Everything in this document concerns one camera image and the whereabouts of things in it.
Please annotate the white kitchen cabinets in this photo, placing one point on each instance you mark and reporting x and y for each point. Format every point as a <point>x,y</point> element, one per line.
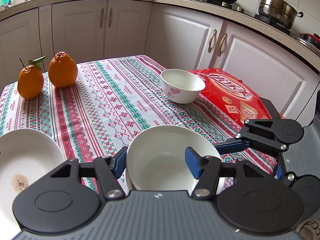
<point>179,34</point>

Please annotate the patterned tablecloth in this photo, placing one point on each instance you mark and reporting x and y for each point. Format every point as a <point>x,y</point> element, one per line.
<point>111,101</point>

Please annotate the orange without leaf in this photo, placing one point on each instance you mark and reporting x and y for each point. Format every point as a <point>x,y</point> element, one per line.
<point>62,71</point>

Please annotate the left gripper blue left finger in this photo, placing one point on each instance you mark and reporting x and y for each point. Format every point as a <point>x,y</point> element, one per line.
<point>107,172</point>

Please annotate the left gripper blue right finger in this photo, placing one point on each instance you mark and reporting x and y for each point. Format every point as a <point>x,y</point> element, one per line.
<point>197,166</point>

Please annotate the white fruit plate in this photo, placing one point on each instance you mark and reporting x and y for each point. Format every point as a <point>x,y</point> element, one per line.
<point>26,156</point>

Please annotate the red gift box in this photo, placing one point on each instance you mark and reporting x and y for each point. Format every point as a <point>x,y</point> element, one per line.
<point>231,96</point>

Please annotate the steel pot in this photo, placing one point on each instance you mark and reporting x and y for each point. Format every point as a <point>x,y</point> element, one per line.
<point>280,11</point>

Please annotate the black smartphone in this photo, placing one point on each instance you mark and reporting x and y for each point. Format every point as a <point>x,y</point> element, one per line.
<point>273,113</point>

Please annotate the orange with leaf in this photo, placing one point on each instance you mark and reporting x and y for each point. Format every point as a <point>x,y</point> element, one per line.
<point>30,80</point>

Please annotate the white floral bowl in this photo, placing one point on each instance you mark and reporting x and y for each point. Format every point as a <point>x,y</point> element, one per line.
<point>155,158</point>
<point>181,86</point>

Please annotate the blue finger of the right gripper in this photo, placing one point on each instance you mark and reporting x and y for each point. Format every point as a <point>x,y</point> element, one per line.
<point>278,172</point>
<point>231,146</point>

